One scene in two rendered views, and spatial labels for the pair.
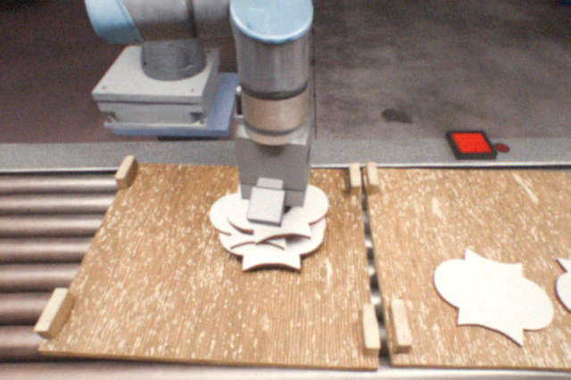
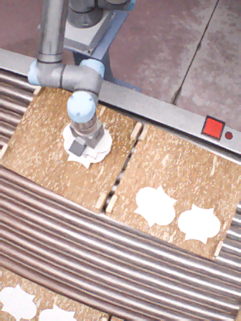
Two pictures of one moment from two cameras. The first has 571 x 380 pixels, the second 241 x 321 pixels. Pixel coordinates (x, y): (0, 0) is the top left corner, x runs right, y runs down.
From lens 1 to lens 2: 98 cm
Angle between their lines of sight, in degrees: 32
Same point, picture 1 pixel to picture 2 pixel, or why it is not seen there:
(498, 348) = (142, 224)
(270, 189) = (79, 143)
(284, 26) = (79, 120)
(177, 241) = (49, 134)
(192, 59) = (91, 20)
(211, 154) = not seen: hidden behind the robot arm
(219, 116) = (100, 47)
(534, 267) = (182, 203)
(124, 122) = not seen: hidden behind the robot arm
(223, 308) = (57, 171)
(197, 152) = not seen: hidden behind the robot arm
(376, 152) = (163, 113)
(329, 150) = (140, 102)
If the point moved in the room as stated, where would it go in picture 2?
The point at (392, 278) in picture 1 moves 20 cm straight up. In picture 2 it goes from (123, 185) to (122, 170)
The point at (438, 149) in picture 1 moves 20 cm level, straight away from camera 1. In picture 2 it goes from (196, 123) to (232, 92)
